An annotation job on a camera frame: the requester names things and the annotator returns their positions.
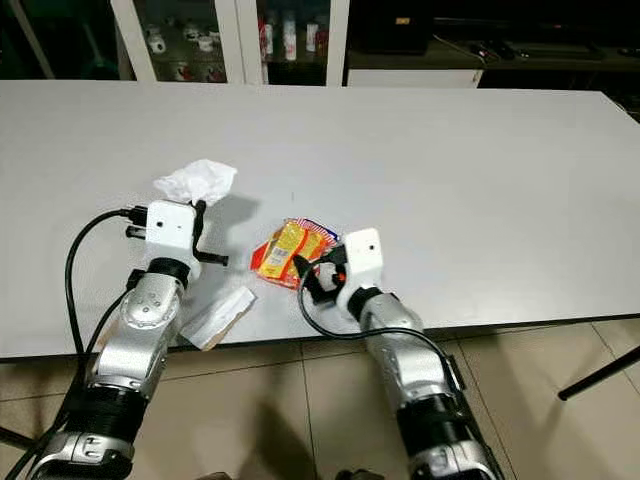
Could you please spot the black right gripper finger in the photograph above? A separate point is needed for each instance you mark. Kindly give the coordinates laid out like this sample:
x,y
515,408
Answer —
x,y
302,267

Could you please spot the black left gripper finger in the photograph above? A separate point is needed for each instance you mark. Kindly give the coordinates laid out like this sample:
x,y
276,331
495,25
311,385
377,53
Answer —
x,y
200,225

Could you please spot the orange yellow snack packet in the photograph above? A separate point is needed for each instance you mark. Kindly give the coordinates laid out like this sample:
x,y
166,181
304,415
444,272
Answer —
x,y
285,250

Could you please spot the white tissue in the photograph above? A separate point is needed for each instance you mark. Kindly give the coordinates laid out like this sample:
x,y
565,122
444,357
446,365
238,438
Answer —
x,y
195,180

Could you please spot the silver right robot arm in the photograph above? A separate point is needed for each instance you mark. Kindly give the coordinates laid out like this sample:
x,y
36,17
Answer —
x,y
420,370

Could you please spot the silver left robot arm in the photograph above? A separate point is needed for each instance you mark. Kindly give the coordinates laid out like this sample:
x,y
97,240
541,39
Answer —
x,y
145,330

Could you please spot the flat white paper wrapper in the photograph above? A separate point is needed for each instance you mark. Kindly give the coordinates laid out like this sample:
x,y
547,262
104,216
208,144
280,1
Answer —
x,y
220,315

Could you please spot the white table with black legs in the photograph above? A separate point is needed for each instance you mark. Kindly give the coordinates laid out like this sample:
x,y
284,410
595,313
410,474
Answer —
x,y
460,160

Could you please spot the small white figurine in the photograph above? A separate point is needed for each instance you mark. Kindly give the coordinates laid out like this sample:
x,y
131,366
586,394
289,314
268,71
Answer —
x,y
155,42

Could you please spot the white framed glass cabinet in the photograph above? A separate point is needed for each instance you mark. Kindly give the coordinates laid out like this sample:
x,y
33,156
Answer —
x,y
248,40

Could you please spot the white box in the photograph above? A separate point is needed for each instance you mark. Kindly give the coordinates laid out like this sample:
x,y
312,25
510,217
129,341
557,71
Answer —
x,y
415,77

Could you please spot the small white bottle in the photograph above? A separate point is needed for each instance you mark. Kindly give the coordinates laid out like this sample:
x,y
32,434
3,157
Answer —
x,y
312,35

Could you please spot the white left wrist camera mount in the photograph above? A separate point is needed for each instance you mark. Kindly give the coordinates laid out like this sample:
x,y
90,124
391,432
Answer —
x,y
170,225

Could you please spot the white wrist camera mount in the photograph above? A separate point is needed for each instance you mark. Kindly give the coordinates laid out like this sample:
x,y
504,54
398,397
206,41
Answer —
x,y
363,258
170,225

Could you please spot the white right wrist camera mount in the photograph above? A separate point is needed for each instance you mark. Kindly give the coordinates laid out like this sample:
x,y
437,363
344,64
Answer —
x,y
363,258

